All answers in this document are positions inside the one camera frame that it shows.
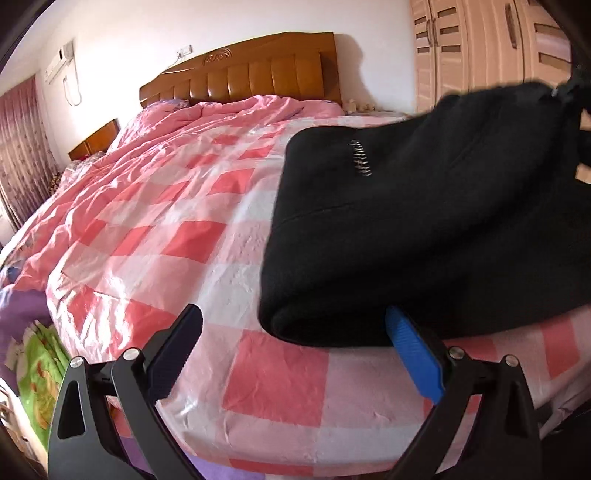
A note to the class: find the light wooden wardrobe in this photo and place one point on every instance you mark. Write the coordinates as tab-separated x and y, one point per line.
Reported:
480	50

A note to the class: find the purple bed sheet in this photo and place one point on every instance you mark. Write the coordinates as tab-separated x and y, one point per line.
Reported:
23	314

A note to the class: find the black pants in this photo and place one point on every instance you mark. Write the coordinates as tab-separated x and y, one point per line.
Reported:
415	221

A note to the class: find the pink checkered bed sheet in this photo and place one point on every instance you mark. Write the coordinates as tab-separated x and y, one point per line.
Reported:
184	258

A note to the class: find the brown wooden nightstand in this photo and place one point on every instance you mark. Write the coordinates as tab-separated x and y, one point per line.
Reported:
94	141

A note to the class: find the green printed bag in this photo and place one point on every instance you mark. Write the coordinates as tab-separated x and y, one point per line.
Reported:
41	383

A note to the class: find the white wall socket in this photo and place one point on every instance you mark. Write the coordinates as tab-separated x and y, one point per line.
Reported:
184	50

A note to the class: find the white wall air conditioner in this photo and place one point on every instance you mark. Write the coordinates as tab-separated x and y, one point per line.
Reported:
60	62

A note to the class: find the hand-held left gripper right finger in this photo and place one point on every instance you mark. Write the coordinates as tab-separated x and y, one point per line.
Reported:
415	353

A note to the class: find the pink quilt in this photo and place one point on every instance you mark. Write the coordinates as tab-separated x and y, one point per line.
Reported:
152	138

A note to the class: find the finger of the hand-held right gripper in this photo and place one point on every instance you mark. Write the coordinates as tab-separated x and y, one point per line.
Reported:
565	91

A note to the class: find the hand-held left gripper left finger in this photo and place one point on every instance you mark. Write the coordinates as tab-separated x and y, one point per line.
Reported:
173	350

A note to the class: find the pink patterned curtain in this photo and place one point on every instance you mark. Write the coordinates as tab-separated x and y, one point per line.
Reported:
23	152

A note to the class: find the wooden padded bed headboard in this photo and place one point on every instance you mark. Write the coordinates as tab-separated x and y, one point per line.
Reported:
249	74

